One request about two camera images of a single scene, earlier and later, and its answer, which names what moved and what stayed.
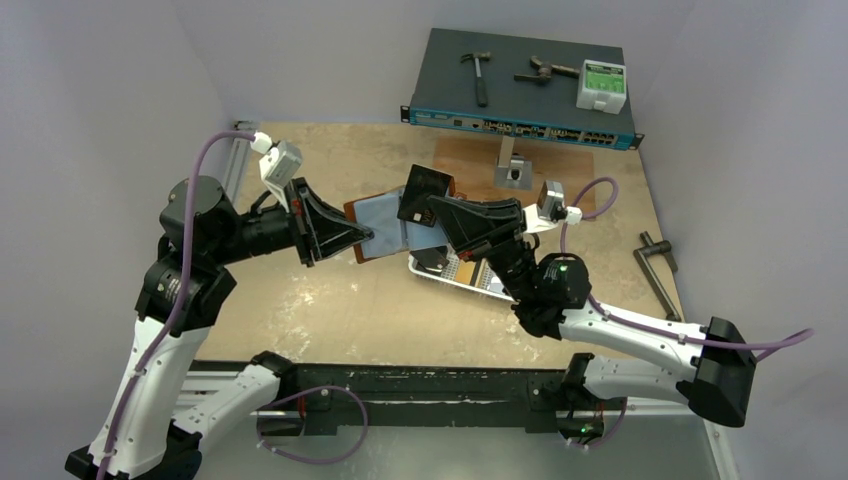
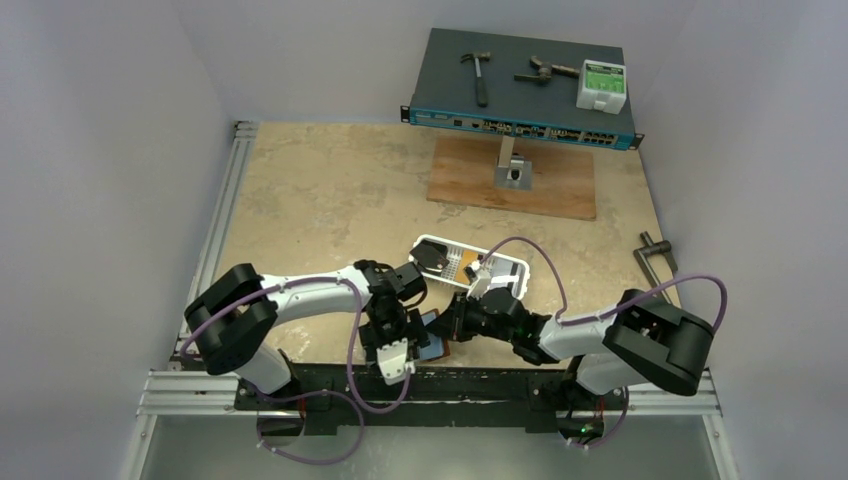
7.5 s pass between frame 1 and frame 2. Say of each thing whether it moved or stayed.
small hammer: stayed
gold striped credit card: stayed
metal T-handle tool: stayed
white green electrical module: stayed
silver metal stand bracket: stayed
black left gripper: moved
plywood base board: stayed
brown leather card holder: moved
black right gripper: moved
